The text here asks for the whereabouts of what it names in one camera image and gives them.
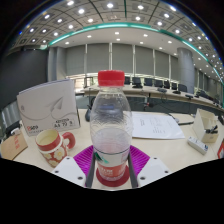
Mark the row of black office chairs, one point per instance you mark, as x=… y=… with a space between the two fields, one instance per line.
x=150 y=81

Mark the black desk device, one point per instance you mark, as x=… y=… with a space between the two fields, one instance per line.
x=88 y=115

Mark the brown paper envelope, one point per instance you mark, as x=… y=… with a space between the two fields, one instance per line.
x=13 y=146

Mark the white printed paper sheet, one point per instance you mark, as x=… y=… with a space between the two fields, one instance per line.
x=156 y=125

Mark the group of ceiling lights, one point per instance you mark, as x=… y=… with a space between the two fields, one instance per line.
x=110 y=5

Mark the small beige open box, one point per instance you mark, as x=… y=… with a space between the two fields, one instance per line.
x=203 y=121

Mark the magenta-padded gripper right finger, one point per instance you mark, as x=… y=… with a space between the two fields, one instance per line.
x=141 y=160

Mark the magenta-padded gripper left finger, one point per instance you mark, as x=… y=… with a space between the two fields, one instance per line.
x=81 y=160

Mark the red and cream patterned mug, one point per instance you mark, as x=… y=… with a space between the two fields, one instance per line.
x=50 y=146

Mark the white power strip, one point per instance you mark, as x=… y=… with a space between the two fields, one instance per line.
x=197 y=145

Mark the long curved conference desk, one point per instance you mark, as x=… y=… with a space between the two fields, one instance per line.
x=166 y=95

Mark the clear red-capped water bottle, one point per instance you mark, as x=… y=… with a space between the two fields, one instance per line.
x=111 y=140

